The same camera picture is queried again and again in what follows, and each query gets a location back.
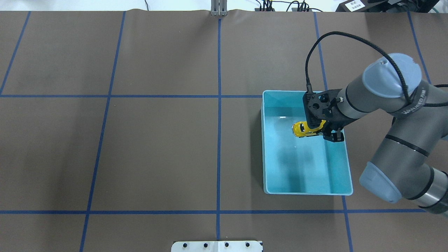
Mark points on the light blue plastic bin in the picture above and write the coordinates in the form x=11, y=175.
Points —
x=299, y=166

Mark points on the yellow beetle toy car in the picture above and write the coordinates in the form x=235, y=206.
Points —
x=300, y=128

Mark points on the aluminium frame post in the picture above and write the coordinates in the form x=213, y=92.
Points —
x=219, y=8

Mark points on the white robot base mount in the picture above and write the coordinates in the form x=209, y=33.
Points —
x=218, y=246

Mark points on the second grey robot arm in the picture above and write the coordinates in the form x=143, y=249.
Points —
x=398, y=169

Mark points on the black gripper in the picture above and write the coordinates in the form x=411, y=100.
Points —
x=333, y=123

